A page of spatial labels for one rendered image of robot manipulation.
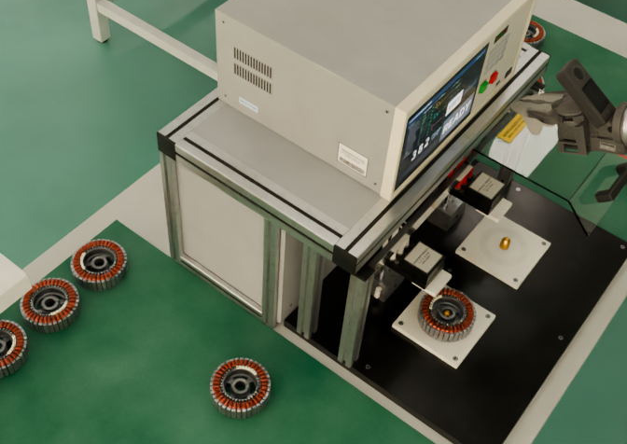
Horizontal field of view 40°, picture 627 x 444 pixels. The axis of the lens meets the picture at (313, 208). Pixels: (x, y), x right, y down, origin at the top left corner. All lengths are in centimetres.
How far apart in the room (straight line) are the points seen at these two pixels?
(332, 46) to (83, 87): 206
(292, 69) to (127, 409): 69
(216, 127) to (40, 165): 161
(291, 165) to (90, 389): 57
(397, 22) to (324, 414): 72
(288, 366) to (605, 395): 126
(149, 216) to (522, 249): 81
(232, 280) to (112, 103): 167
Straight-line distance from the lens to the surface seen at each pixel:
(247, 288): 170
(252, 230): 154
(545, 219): 197
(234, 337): 170
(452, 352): 169
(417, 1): 153
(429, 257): 163
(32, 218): 294
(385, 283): 170
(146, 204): 192
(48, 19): 372
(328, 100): 140
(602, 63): 246
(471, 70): 149
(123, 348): 171
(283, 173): 147
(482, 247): 186
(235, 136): 153
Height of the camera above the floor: 219
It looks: 49 degrees down
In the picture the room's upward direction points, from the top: 5 degrees clockwise
